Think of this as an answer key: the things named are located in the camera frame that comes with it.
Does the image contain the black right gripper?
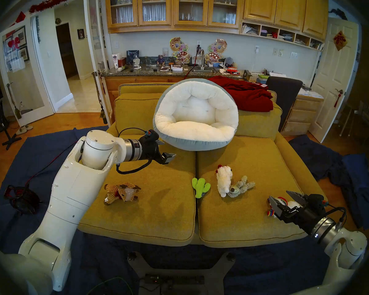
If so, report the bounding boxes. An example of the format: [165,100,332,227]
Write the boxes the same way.
[268,191,326,233]

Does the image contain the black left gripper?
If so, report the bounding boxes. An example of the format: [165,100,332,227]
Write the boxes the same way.
[140,130,177,165]

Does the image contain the white lamb plush rainbow feet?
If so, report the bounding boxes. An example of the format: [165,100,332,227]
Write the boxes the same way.
[267,197,301,218]

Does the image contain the brown reindeer plush toy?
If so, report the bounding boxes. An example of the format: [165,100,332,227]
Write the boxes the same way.
[104,183,141,205]

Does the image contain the white grey round dog bed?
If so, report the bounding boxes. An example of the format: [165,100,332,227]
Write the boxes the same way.
[153,78,239,151]

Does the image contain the yellow fabric sofa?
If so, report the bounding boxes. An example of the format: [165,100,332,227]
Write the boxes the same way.
[77,82,328,249]

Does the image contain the yellow sofa back cushion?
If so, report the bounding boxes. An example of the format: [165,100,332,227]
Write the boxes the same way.
[234,102,283,141]
[114,93,163,136]

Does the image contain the beige grey plush toy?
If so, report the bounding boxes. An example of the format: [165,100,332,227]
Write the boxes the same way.
[228,175,256,198]

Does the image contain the green cactus plush toy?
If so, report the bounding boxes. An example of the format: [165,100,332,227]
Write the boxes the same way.
[192,178,211,199]

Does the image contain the dark navy crumpled cloth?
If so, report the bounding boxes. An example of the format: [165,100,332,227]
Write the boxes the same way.
[288,135,345,183]

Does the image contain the yellow sofa seat cushion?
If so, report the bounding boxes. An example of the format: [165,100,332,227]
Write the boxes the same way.
[77,135,196,247]
[196,136,308,248]

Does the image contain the white fluffy plush toy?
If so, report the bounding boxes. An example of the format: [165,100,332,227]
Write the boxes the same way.
[216,165,233,198]

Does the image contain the blue crumpled cloth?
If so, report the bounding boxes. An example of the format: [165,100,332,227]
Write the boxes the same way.
[327,153,369,230]

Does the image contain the granite counter wooden base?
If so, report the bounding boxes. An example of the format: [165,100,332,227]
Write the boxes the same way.
[101,63,249,123]

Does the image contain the red blanket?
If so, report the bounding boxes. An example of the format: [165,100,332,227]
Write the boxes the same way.
[208,76,274,112]

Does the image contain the dark grey office chair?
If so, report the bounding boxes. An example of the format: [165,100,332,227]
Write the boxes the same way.
[266,76,303,132]

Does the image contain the paper stack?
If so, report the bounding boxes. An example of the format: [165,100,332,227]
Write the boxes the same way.
[298,88,324,99]

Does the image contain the white panel door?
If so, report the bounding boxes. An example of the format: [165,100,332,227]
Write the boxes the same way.
[308,17,359,143]

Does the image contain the navy floor blanket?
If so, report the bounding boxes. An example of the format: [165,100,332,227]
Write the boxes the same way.
[0,127,332,295]

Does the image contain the white open glass door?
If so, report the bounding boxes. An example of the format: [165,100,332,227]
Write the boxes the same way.
[84,0,111,126]

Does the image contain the white glass french door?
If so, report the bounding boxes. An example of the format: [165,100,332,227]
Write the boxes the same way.
[0,19,54,127]

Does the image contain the black floor stand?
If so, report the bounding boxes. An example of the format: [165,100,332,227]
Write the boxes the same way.
[0,101,22,150]

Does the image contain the wooden cubby shelf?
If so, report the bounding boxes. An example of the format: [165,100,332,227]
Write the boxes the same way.
[240,20,324,51]

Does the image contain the red diamond door ornament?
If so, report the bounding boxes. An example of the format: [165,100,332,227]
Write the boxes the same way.
[333,31,348,51]

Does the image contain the red tinsel garland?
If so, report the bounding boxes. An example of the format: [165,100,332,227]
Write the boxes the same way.
[29,0,83,14]

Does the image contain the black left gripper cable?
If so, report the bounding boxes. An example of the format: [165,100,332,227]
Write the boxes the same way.
[116,128,153,175]

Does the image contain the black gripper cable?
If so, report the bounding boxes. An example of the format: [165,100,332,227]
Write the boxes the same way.
[116,128,153,175]
[324,205,348,230]

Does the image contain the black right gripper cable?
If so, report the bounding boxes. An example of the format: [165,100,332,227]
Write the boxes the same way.
[324,205,348,230]

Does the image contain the brown rope with tassel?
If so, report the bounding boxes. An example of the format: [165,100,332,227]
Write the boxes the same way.
[92,71,108,124]

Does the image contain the cartoon child wall cutout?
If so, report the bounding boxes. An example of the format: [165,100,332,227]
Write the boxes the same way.
[204,38,227,64]
[169,37,191,64]

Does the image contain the thin red cable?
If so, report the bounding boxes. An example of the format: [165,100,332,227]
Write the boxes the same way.
[25,140,81,187]

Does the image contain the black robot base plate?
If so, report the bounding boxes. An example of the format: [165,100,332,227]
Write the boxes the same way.
[128,251,236,295]

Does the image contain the thin green cable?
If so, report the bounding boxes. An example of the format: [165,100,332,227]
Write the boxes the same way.
[86,277,133,295]

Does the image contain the red black cable reel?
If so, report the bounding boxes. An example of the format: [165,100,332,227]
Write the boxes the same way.
[4,184,40,215]

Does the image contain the long handled brush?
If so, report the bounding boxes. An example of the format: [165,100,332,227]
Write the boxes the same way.
[6,82,22,120]

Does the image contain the wooden wall cabinets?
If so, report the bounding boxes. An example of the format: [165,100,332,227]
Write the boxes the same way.
[105,0,329,41]

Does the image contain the black wall ornament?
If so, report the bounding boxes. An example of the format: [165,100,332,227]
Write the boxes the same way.
[328,9,348,20]

